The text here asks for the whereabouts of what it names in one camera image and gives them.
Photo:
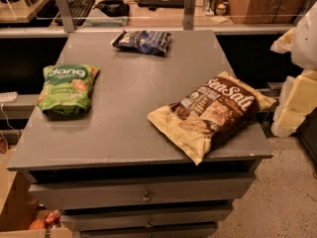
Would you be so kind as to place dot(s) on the blue chip bag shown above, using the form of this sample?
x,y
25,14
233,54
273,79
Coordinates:
x,y
143,42

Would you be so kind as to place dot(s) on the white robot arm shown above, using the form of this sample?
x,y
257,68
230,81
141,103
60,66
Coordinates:
x,y
298,96

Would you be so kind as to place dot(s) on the brown sea salt chip bag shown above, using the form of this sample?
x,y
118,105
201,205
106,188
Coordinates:
x,y
209,113

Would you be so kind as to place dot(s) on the green rice chip bag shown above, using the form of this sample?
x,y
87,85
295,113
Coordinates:
x,y
67,88

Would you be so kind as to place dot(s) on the grey drawer cabinet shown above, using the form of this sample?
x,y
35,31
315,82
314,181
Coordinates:
x,y
96,168

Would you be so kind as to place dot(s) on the top drawer knob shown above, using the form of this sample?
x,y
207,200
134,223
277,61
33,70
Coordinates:
x,y
147,198

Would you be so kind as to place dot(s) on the drawer knob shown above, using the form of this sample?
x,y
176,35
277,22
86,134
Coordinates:
x,y
149,224
147,198

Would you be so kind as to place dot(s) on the black laptop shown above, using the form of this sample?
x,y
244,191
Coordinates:
x,y
162,3

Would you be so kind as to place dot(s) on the black headphones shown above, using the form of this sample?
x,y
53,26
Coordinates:
x,y
114,8

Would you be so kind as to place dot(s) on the middle drawer knob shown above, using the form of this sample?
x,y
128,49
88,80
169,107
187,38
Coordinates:
x,y
149,224

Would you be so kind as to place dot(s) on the small jar with face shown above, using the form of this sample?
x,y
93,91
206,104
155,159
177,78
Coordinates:
x,y
221,10

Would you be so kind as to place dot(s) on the black keyboard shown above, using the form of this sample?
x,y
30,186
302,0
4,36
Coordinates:
x,y
79,9

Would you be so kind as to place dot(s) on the white power strip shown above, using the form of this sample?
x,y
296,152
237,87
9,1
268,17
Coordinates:
x,y
8,97

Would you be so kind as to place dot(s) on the red snack wrapper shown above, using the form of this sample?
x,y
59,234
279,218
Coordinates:
x,y
53,218

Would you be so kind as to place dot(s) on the orange fruit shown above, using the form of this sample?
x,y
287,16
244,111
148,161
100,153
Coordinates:
x,y
37,224

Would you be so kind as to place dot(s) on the right metal bracket post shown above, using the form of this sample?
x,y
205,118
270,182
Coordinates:
x,y
188,17

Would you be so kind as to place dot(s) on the metal bracket post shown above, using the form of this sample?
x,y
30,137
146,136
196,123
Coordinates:
x,y
188,17
65,15

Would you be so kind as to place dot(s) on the left metal bracket post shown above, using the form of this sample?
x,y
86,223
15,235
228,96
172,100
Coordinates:
x,y
65,15

